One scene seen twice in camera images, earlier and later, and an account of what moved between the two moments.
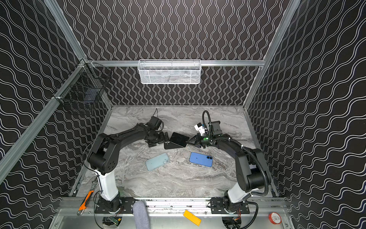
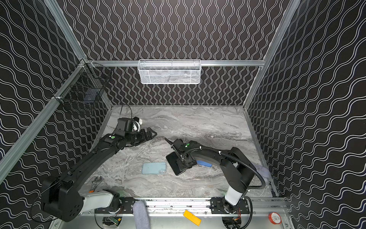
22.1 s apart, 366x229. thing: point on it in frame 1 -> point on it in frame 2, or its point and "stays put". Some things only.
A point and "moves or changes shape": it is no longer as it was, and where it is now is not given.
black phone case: [168, 145] moves or changes shape
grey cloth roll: [141, 216] stays put
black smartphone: [179, 139] -> [172, 158]
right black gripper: [198, 140] -> [176, 146]
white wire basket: [167, 71] stays put
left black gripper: [161, 138] -> [142, 136]
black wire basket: [85, 87] stays put
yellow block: [191, 217] stays put
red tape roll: [275, 218] stays put
